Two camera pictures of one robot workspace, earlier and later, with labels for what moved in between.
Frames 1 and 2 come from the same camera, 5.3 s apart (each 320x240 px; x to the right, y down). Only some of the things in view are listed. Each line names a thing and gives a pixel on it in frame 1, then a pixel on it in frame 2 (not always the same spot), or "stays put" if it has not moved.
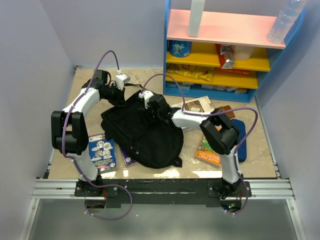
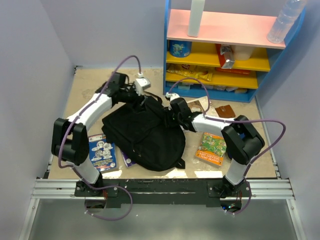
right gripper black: [149, 106] -> [171, 109]
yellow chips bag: [190, 71] stays put
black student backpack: [147, 140] stays put
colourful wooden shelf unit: [231, 60] stays put
